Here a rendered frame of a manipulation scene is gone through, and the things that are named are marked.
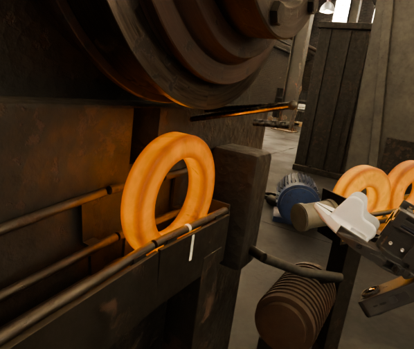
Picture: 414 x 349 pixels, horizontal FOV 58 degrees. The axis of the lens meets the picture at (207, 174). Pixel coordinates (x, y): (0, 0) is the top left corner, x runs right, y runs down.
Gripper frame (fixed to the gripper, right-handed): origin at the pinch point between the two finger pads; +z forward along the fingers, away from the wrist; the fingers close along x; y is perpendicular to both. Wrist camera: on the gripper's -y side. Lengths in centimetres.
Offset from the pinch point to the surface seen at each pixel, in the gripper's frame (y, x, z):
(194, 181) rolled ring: -3.9, 7.5, 17.9
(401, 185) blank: 2.2, -40.6, -8.6
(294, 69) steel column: -17, -834, 300
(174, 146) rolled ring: 3.1, 16.6, 18.2
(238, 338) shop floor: -81, -60, 8
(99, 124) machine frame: 2.5, 22.5, 26.1
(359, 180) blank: 0.9, -29.2, -0.7
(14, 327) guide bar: -9.1, 39.5, 12.5
